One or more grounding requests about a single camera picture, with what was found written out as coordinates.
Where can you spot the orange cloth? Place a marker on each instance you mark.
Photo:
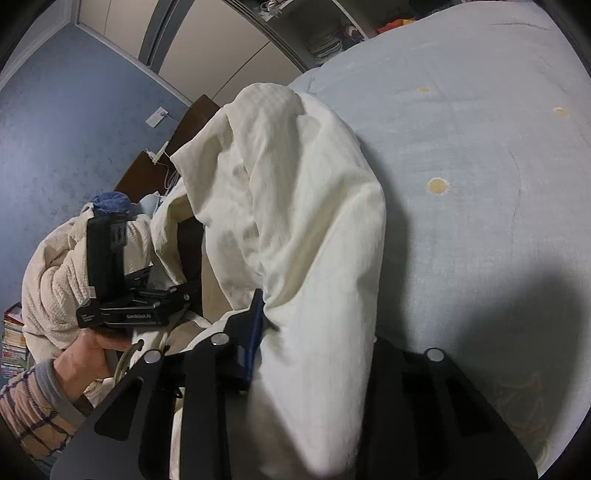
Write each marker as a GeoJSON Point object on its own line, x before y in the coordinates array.
{"type": "Point", "coordinates": [392, 25]}

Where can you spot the stack of books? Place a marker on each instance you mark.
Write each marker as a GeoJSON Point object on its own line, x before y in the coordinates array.
{"type": "Point", "coordinates": [14, 341]}

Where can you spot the white hooded puffer jacket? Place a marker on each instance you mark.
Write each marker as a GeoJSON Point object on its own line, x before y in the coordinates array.
{"type": "Point", "coordinates": [286, 221]}

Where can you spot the white wall socket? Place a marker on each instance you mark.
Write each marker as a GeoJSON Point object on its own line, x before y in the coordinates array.
{"type": "Point", "coordinates": [157, 117]}

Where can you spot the bed with grey sheet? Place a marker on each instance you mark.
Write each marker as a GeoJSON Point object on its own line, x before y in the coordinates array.
{"type": "Point", "coordinates": [471, 138]}

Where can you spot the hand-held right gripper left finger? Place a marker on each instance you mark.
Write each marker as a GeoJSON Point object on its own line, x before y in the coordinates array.
{"type": "Point", "coordinates": [251, 332]}

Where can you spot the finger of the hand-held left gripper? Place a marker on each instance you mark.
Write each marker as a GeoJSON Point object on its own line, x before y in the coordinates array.
{"type": "Point", "coordinates": [190, 249]}

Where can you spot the person's left forearm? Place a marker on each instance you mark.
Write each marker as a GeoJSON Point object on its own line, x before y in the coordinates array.
{"type": "Point", "coordinates": [32, 406]}

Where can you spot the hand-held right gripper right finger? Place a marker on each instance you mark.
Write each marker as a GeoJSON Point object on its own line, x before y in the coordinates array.
{"type": "Point", "coordinates": [415, 392]}

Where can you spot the person's left hand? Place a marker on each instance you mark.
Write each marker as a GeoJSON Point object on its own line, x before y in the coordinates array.
{"type": "Point", "coordinates": [85, 357]}

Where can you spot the cream waffle blanket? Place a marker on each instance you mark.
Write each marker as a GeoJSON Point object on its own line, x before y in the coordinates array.
{"type": "Point", "coordinates": [51, 286]}

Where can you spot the blue cloth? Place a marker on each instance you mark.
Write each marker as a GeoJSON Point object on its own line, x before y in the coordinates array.
{"type": "Point", "coordinates": [111, 203]}

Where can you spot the brown wooden headboard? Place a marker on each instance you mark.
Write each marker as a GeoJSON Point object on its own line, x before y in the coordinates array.
{"type": "Point", "coordinates": [194, 120]}

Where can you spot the beige wardrobe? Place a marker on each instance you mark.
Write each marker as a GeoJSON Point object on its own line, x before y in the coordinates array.
{"type": "Point", "coordinates": [221, 41]}

